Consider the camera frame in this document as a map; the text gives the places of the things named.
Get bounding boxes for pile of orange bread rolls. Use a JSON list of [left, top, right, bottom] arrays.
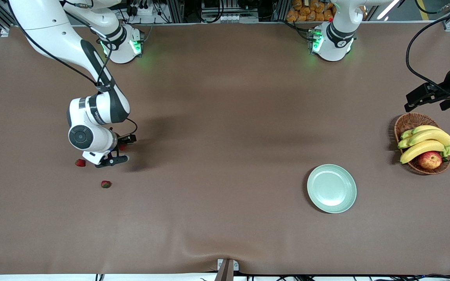
[[286, 0, 336, 22]]

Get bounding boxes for aluminium frame post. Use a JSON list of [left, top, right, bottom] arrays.
[[166, 0, 184, 23], [274, 0, 290, 22]]

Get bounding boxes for pale green round plate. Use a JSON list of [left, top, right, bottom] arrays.
[[307, 164, 357, 214]]

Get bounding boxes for red yellow apple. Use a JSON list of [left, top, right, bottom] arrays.
[[418, 151, 443, 170]]

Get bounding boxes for white power strip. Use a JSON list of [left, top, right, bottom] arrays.
[[127, 3, 154, 17]]

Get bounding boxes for white connector block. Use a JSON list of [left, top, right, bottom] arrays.
[[217, 14, 259, 23]]

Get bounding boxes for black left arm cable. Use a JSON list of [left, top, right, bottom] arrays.
[[406, 10, 450, 94]]

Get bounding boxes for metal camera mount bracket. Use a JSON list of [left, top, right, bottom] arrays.
[[214, 259, 239, 281]]

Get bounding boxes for brown table cloth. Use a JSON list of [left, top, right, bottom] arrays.
[[0, 22, 450, 276]]

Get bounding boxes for brown wicker basket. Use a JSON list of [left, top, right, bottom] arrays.
[[394, 113, 450, 175]]

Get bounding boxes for black control equipment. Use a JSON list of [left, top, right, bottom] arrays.
[[184, 0, 274, 22]]

